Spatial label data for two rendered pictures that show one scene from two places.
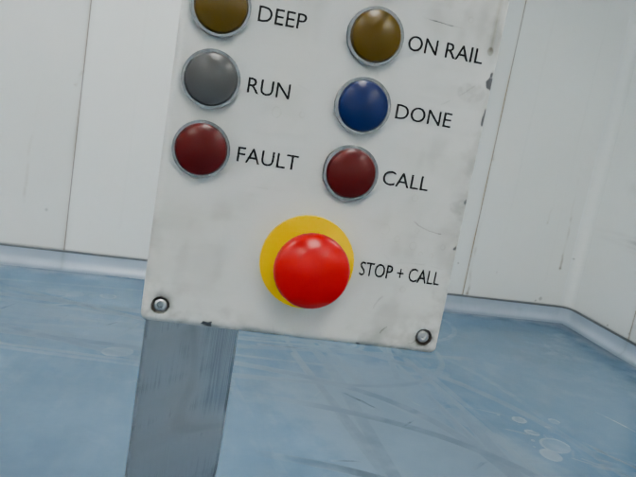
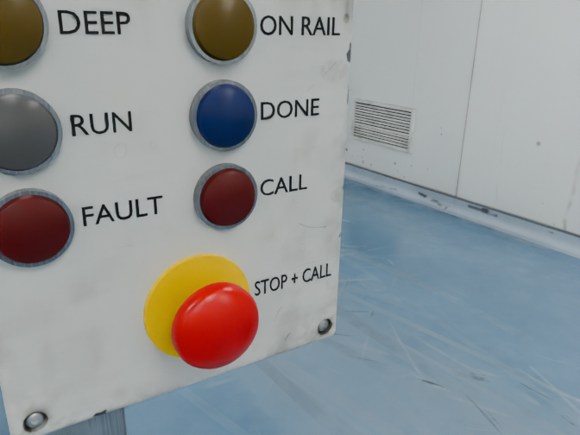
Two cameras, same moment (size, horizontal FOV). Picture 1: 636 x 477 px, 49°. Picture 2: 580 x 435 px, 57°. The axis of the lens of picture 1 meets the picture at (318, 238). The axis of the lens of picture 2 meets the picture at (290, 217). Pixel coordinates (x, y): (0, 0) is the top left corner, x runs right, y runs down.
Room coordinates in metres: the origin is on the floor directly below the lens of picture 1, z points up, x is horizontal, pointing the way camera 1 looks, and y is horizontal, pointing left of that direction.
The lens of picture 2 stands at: (0.16, 0.05, 1.12)
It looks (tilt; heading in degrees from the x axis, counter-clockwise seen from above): 20 degrees down; 338
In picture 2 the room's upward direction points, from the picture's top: 1 degrees clockwise
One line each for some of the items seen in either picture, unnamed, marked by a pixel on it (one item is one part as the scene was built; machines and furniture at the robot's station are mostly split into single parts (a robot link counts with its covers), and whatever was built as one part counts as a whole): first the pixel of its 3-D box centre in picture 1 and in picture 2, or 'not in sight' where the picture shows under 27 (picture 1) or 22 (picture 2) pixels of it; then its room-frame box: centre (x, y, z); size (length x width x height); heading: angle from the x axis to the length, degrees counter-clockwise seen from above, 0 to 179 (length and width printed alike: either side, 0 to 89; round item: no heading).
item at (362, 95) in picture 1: (362, 106); (226, 116); (0.38, -0.01, 1.08); 0.03 x 0.01 x 0.03; 100
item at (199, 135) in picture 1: (201, 149); (32, 230); (0.36, 0.07, 1.05); 0.03 x 0.01 x 0.03; 100
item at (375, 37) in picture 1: (376, 36); (223, 26); (0.38, -0.01, 1.12); 0.03 x 0.01 x 0.03; 100
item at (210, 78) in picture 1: (210, 79); (16, 133); (0.36, 0.07, 1.08); 0.03 x 0.01 x 0.03; 100
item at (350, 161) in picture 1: (351, 173); (228, 198); (0.38, -0.01, 1.05); 0.03 x 0.01 x 0.03; 100
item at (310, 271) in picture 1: (308, 264); (204, 312); (0.37, 0.00, 0.99); 0.04 x 0.04 x 0.04; 10
